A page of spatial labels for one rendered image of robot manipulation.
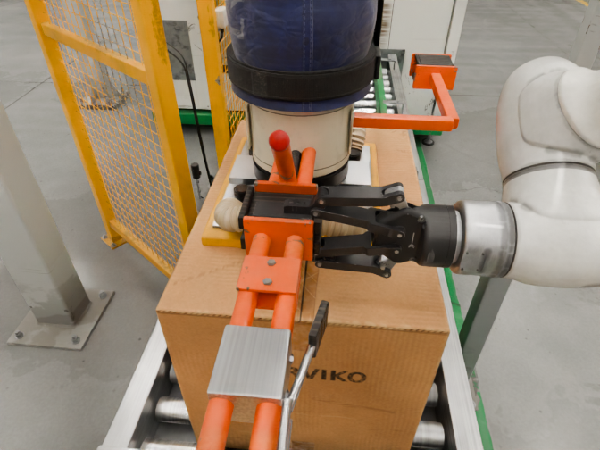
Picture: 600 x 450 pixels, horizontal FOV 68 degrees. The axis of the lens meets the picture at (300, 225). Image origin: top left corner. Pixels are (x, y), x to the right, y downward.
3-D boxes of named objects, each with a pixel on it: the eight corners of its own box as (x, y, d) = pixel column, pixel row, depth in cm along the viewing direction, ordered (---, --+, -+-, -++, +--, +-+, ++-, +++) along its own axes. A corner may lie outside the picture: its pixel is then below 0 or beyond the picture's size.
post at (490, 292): (440, 379, 158) (533, 120, 95) (460, 380, 157) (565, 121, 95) (443, 396, 153) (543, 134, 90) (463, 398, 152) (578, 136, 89)
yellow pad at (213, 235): (242, 144, 97) (240, 123, 94) (287, 146, 97) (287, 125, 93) (201, 246, 71) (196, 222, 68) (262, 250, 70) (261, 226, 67)
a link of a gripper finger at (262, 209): (311, 224, 52) (312, 219, 51) (253, 220, 52) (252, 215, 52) (313, 209, 54) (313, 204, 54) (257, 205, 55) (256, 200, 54)
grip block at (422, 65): (408, 74, 101) (412, 53, 98) (446, 76, 101) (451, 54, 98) (412, 88, 95) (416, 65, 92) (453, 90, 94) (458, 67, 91)
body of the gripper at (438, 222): (465, 229, 47) (378, 223, 48) (448, 284, 52) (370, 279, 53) (453, 189, 53) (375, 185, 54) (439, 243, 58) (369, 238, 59)
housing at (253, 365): (227, 352, 44) (221, 322, 41) (295, 357, 43) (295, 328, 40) (209, 420, 38) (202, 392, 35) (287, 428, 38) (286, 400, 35)
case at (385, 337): (252, 243, 132) (240, 119, 107) (387, 251, 129) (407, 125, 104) (196, 445, 86) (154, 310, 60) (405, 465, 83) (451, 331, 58)
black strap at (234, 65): (244, 47, 78) (242, 23, 76) (375, 52, 77) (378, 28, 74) (212, 99, 61) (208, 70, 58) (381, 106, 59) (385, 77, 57)
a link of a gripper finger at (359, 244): (398, 225, 55) (399, 234, 56) (311, 234, 57) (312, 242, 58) (401, 245, 52) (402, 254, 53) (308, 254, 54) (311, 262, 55)
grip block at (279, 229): (252, 215, 61) (248, 179, 57) (322, 219, 60) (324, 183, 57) (239, 256, 54) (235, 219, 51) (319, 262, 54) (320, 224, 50)
